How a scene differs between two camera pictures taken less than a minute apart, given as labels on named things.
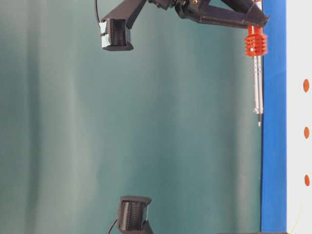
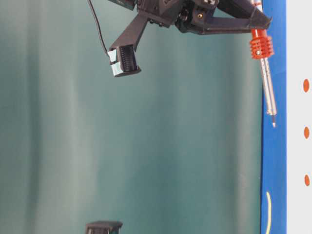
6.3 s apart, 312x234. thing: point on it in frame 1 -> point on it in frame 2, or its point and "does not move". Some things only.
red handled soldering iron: [256, 46] -> [262, 47]
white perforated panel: [299, 116] does not move
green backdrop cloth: [172, 120] does not move
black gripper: [115, 28] -> [122, 54]
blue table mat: [274, 151] does not move
